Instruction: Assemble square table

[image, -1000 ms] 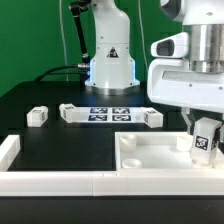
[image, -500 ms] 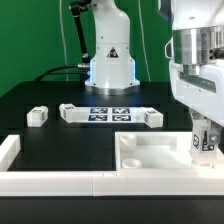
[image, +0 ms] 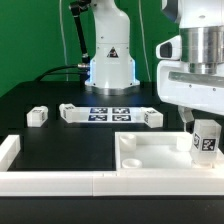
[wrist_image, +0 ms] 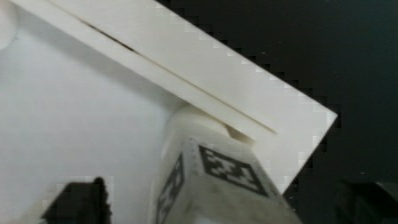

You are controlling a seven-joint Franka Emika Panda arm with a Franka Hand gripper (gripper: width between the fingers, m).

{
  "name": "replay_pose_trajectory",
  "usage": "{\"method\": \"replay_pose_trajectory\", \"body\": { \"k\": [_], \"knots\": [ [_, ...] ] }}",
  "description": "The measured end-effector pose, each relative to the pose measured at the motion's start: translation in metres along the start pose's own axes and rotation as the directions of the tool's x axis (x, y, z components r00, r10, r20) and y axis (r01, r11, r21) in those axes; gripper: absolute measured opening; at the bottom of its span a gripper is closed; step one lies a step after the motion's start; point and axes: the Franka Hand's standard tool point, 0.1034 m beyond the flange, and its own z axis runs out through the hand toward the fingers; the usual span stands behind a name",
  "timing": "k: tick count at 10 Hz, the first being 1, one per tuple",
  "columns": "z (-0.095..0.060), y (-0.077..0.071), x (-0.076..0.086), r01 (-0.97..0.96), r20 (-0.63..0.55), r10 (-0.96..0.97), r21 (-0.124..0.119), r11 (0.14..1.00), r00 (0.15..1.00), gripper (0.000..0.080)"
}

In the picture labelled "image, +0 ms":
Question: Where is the white square table top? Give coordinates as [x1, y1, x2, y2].
[114, 130, 224, 173]

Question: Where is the black cable bundle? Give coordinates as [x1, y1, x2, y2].
[34, 63, 92, 83]

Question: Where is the white U-shaped obstacle fence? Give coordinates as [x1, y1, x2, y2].
[0, 135, 224, 196]

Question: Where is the AprilTag marker sheet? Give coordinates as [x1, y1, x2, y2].
[80, 107, 143, 123]

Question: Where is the white hanging cable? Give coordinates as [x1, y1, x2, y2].
[58, 0, 70, 82]

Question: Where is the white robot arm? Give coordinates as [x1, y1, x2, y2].
[85, 0, 224, 120]

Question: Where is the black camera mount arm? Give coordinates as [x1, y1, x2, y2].
[69, 0, 91, 63]

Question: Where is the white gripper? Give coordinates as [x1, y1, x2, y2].
[156, 35, 224, 131]

